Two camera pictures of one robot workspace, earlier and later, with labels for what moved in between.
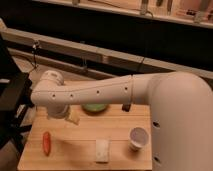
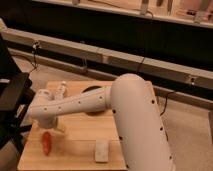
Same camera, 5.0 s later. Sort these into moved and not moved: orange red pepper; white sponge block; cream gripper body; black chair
Moved: cream gripper body
Not moved: black chair; orange red pepper; white sponge block
